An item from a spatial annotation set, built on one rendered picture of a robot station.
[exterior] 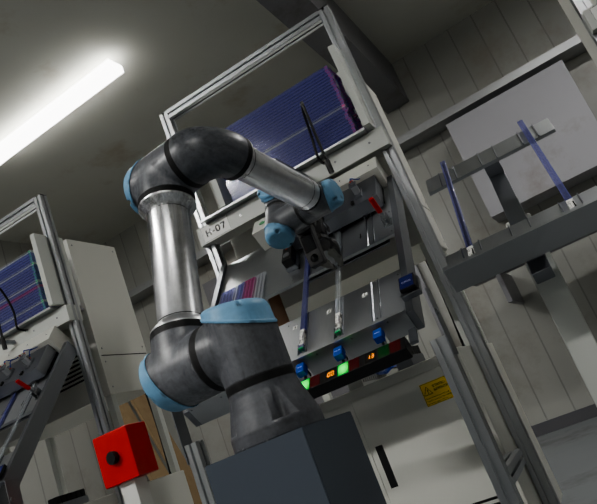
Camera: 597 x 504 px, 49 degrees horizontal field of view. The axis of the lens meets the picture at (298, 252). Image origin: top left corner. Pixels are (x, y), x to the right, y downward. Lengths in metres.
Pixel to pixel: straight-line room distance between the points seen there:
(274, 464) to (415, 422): 0.98
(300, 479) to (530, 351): 4.09
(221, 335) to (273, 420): 0.16
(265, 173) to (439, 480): 1.00
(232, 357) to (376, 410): 0.96
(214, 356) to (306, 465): 0.23
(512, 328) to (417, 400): 3.13
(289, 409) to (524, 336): 4.04
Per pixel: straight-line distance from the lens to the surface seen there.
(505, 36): 5.41
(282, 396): 1.01
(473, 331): 2.05
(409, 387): 1.90
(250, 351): 1.01
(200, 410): 1.82
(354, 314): 1.69
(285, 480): 0.97
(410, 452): 1.92
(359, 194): 2.03
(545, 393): 4.98
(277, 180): 1.41
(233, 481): 1.01
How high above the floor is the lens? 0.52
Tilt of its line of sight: 16 degrees up
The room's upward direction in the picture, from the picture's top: 22 degrees counter-clockwise
